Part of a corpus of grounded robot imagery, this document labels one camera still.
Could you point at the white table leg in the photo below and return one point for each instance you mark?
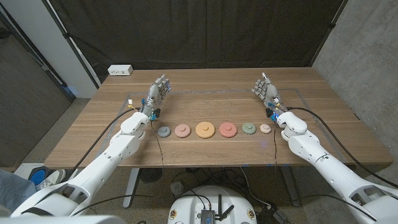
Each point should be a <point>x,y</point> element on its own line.
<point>132,186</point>

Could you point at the black backdrop stand pole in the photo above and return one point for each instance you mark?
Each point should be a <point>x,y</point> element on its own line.
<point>71,43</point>
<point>331,26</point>

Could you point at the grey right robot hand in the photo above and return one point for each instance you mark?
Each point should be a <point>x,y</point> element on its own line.
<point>269,91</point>

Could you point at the person's leg in jeans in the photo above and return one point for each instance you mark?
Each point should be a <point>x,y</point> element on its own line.
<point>14,189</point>

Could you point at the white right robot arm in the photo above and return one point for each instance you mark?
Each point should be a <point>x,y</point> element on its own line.
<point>329,174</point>

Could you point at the round grey floor object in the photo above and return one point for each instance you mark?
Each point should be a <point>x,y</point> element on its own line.
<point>177,188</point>

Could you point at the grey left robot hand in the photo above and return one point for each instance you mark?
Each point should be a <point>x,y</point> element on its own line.
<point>155,93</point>

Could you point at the black power brick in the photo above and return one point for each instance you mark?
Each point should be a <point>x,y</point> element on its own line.
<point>273,214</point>

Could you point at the blue foot pedal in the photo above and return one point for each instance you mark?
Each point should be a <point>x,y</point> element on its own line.
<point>38,176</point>

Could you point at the round black fan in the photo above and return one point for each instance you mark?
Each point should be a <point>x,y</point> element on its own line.
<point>150,174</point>

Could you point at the white robot torso base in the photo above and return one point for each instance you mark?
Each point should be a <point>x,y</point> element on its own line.
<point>189,205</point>

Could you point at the grey router with black antennas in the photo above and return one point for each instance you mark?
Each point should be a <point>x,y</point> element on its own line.
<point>207,215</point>

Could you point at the white sneaker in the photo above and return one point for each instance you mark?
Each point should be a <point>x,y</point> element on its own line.
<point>51,177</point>

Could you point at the grey table leg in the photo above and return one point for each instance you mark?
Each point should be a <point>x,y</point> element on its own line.
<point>290,186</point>

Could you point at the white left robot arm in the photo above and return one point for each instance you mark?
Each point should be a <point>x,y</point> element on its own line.
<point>102,161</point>

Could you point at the black backdrop curtain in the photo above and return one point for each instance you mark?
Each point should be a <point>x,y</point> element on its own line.
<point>199,31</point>

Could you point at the white power strip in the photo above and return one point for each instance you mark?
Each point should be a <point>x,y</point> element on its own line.
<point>120,70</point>

